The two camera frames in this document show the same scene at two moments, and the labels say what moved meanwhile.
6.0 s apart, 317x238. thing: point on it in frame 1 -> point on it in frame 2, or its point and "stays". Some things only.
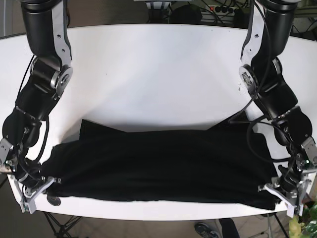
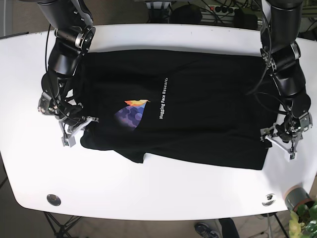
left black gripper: [28, 183] -> [71, 125]
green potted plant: [305, 227] stays
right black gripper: [289, 186] -> [286, 136]
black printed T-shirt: [229, 164] -> [200, 107]
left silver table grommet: [54, 201] stays
